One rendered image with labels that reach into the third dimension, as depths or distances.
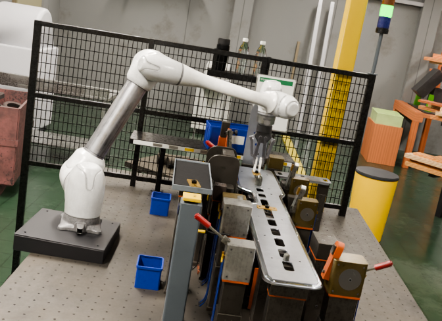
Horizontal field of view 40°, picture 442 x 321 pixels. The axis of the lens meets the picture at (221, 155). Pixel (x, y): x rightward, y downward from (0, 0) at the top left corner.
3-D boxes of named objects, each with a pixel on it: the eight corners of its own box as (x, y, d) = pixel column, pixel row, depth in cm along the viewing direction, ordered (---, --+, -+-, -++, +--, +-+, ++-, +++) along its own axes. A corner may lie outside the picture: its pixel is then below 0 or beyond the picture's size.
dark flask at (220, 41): (225, 72, 343) (231, 39, 339) (213, 70, 342) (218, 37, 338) (225, 70, 350) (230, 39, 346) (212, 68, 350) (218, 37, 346)
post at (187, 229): (183, 330, 203) (202, 206, 193) (160, 327, 202) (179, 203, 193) (183, 319, 210) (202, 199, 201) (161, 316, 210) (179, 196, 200)
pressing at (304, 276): (333, 293, 182) (334, 287, 182) (260, 283, 181) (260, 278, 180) (273, 172, 316) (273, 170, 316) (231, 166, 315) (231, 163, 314)
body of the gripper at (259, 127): (257, 123, 285) (253, 143, 287) (274, 126, 286) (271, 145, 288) (255, 121, 293) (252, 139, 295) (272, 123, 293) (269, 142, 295)
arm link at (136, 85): (55, 191, 266) (49, 177, 286) (87, 207, 274) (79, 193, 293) (149, 43, 265) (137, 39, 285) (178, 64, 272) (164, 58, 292)
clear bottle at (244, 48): (246, 74, 344) (252, 39, 340) (235, 73, 344) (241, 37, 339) (245, 74, 351) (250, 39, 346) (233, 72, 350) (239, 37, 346)
